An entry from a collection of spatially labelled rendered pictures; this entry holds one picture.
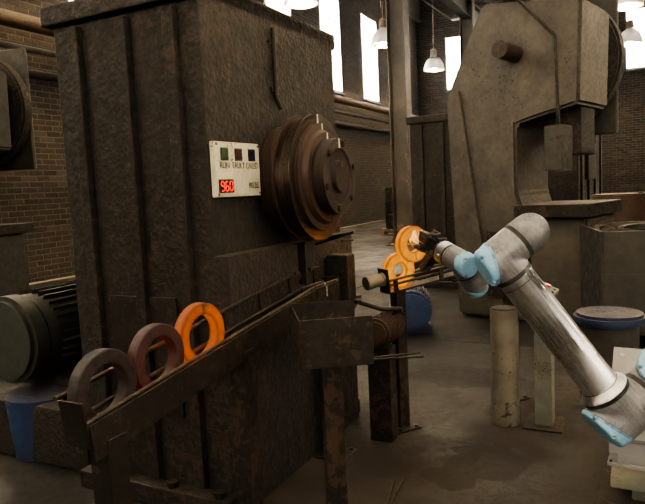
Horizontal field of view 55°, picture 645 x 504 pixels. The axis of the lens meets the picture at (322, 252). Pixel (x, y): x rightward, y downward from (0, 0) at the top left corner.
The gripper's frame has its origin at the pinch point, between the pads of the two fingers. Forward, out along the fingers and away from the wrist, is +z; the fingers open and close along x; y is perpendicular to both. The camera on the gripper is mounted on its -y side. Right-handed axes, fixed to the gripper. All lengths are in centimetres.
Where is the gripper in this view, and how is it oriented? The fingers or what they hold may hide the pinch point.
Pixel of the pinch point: (411, 239)
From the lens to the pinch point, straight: 264.9
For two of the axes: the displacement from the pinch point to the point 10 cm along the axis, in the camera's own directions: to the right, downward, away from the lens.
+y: 0.9, -9.4, -3.4
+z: -4.6, -3.4, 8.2
